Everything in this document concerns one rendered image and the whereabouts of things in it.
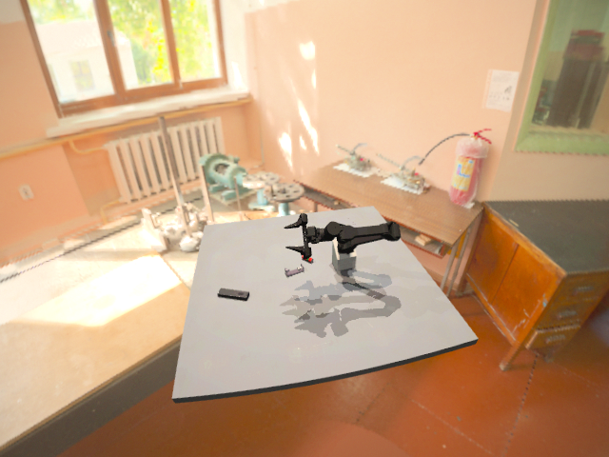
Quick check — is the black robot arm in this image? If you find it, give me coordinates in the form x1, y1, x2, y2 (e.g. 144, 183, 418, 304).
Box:
307, 221, 401, 254

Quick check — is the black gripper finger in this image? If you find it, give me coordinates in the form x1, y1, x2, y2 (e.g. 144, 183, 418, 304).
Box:
284, 217, 301, 229
286, 246, 305, 255

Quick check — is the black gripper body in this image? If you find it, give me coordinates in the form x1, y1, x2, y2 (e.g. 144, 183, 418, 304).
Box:
299, 213, 323, 259

